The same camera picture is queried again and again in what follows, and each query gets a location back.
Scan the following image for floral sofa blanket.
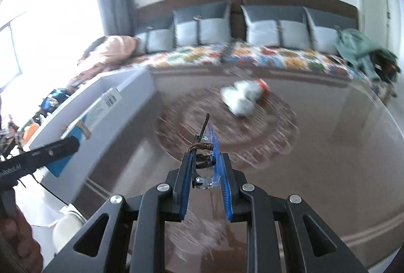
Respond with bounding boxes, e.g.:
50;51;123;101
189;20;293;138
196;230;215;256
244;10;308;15
221;41;395;93
131;42;229;70

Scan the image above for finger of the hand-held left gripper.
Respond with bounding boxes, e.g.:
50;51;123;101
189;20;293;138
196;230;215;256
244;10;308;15
28;136;80;167

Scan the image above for grey two-tone pillow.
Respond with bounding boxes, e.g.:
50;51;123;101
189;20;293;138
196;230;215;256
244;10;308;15
240;5;311;48
136;28;174;54
305;7;359;54
172;1;232;48

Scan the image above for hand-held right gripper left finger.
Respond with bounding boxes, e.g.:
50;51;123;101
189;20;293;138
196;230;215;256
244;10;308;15
41;151;196;273

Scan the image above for person's left hand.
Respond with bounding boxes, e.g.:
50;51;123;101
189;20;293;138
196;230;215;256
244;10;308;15
0;207;43;273

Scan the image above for black cable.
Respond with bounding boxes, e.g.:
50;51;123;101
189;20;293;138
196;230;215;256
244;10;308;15
19;172;68;206

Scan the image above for blue cloth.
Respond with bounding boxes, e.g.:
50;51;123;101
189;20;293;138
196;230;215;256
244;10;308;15
39;88;68;111

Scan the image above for green garment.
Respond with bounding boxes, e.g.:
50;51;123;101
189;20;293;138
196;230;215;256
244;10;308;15
335;27;401;81

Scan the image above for bright window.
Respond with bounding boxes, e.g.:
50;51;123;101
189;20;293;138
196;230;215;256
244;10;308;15
0;0;105;122

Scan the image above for white rounded object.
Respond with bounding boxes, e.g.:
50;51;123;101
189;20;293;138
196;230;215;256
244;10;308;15
52;211;87;253

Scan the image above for orange object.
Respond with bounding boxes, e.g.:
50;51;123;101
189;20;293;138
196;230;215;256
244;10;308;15
23;123;40;142

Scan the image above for white knit glove orange cuff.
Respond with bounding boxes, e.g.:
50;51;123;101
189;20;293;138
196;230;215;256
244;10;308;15
220;79;269;117

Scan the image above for brown bag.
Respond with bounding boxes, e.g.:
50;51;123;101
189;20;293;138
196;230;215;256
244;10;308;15
372;54;399;82

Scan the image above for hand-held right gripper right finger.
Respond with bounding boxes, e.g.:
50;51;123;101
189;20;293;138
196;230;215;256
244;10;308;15
219;151;370;273

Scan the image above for pink blanket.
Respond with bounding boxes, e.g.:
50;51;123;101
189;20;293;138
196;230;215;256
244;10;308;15
68;35;138;87

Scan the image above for blue white toothpaste box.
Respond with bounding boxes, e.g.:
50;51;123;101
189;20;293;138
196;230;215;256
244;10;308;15
47;87;123;178

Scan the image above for clear blue safety glasses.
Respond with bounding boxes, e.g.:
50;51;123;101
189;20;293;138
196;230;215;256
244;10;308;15
188;113;221;190

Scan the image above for white cardboard box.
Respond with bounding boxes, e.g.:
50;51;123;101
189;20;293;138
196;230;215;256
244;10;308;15
19;69;157;207

